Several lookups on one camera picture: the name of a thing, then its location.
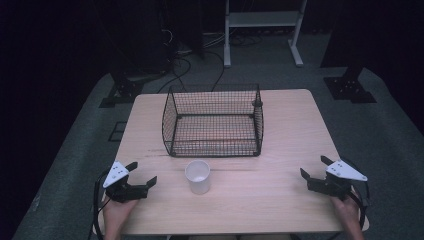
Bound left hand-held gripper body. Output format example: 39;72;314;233
102;161;150;203

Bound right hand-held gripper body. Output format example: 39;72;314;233
307;159;369;201

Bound person's left hand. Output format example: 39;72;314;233
102;196;139;232

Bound person's right hand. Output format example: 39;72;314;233
329;190;363;231

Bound translucent white plastic cup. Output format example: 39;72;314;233
184;159;212;196

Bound black stand base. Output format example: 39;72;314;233
98;70;165;109
322;65;378;105

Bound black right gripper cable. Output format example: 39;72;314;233
343;157;372;231

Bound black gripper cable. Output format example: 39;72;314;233
343;157;372;231
89;169;112;240

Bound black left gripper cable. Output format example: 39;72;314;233
89;169;112;240

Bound black wire mesh basket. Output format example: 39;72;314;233
161;83;265;159

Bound black floor cables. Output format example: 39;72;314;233
155;29;264;95

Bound white metal stand frame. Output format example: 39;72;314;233
223;0;309;69

